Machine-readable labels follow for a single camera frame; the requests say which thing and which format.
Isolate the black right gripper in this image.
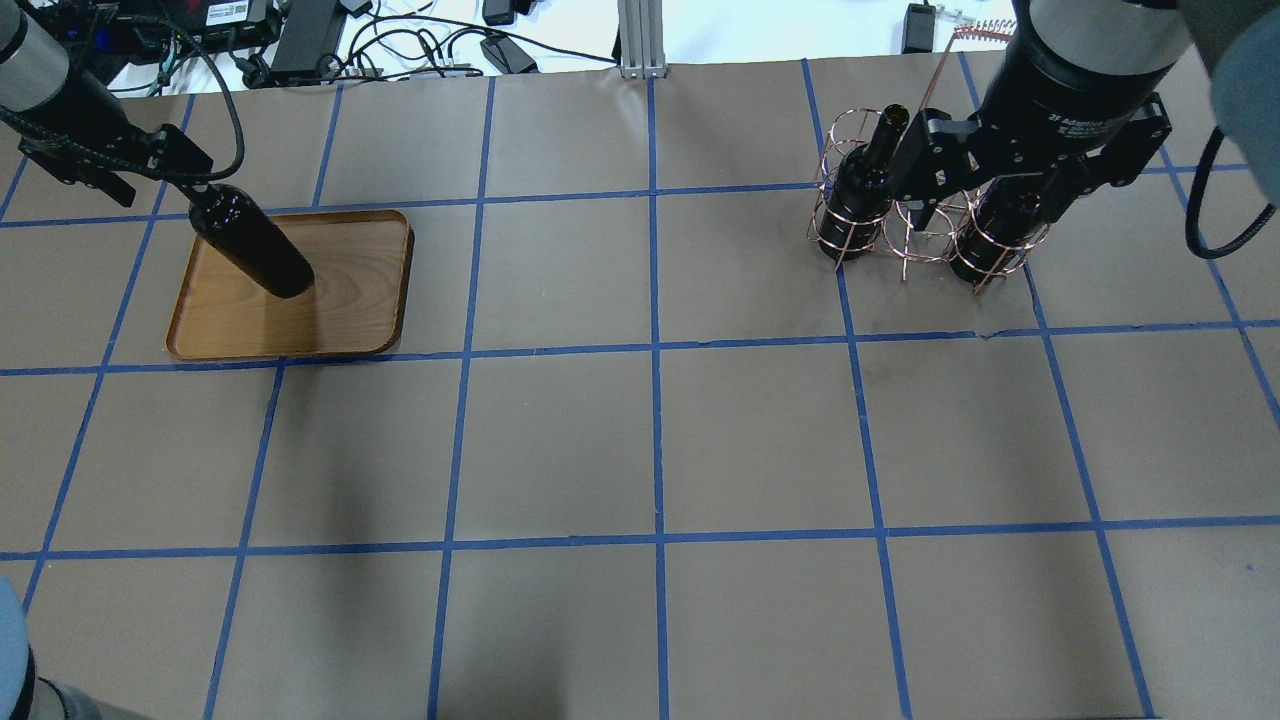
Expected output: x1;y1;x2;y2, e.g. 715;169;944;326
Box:
890;40;1172;231

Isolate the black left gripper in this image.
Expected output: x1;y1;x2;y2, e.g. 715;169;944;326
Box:
18;123;216;202

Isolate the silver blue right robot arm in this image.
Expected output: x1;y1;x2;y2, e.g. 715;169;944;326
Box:
890;1;1192;281

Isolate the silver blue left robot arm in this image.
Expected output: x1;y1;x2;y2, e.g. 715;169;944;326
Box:
1;1;246;208

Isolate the wooden tray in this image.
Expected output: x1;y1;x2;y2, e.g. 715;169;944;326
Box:
165;210;415;363

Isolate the black power brick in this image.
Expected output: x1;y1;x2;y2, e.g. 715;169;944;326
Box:
268;0;347;85

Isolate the copper wire bottle basket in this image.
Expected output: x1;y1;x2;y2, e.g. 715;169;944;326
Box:
806;19;1061;293

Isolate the aluminium frame post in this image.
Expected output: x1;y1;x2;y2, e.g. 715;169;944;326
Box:
617;0;669;79

